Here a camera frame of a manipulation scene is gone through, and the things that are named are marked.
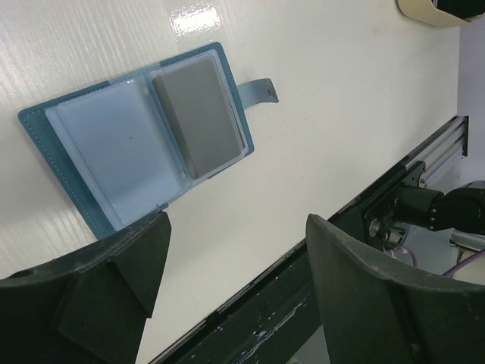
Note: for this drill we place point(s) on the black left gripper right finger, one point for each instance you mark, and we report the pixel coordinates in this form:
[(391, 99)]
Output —
[(376, 309)]

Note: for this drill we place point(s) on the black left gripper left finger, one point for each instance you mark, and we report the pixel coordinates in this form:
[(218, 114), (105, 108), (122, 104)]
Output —
[(88, 306)]

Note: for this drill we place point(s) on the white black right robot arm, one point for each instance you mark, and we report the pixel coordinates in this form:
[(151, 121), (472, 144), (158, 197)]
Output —
[(460, 210)]

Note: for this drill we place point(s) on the beige oval card tray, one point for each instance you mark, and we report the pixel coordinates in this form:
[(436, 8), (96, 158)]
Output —
[(427, 13)]

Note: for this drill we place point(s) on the stack of credit cards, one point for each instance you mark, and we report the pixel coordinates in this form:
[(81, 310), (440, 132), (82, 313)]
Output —
[(463, 9)]

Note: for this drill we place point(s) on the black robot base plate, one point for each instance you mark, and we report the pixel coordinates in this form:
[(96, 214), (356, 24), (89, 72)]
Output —
[(267, 321)]

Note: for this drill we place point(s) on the aluminium front rail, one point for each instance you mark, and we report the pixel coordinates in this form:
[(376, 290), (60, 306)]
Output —
[(448, 142)]

